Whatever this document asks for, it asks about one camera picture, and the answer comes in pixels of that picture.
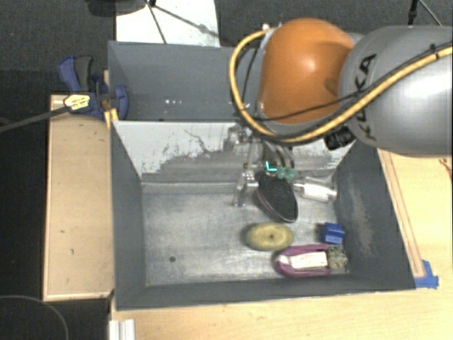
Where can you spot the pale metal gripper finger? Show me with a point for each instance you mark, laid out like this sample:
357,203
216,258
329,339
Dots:
253,182
240,190

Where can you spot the black oval brush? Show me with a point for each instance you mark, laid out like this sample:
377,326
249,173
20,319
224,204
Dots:
279,198

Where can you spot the yellow-green round sponge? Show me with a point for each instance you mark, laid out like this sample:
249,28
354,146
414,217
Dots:
267,236

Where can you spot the clear and white plastic bottle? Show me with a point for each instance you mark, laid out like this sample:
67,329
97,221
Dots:
316,191

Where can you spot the grey metal bin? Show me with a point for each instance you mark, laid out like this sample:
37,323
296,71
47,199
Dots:
198,232

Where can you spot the blue block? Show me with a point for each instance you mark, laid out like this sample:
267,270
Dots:
331,233

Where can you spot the purple case with white label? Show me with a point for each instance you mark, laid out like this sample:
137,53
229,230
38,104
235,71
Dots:
304,260

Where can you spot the green speckled lump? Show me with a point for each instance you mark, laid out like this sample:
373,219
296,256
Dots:
338,259

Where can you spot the pale wood flat board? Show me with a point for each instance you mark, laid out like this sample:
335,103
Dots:
79,204

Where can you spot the black cylinder on white bracket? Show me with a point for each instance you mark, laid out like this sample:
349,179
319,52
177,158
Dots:
339,138

